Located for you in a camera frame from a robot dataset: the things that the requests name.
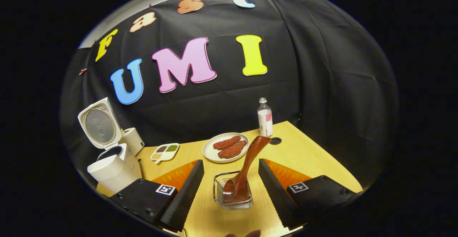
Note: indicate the white toaster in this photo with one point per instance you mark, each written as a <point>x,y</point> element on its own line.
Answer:
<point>134,140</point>

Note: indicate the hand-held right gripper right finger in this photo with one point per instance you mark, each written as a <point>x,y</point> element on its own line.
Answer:
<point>277,194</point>

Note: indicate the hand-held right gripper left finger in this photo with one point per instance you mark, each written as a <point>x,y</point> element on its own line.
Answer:
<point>184,197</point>

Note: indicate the black backdrop cloth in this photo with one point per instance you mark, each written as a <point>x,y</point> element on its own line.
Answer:
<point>322,87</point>

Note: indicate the brown wooden spoon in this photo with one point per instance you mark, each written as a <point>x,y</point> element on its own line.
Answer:
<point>250,158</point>

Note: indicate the red cloth clip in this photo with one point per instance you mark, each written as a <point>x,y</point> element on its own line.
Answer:
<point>83,71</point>

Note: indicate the white round plate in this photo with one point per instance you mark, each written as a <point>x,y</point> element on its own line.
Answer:
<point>209,153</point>

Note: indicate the white rice cooker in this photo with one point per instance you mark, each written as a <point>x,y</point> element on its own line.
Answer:
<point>114,172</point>

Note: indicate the red sausage piece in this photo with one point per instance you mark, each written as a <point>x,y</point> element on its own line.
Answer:
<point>226,143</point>
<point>232,151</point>

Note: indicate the white divided grain dish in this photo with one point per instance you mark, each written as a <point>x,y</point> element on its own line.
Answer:
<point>164,154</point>

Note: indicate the clear bottle pink label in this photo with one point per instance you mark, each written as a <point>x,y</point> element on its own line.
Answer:
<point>265,121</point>

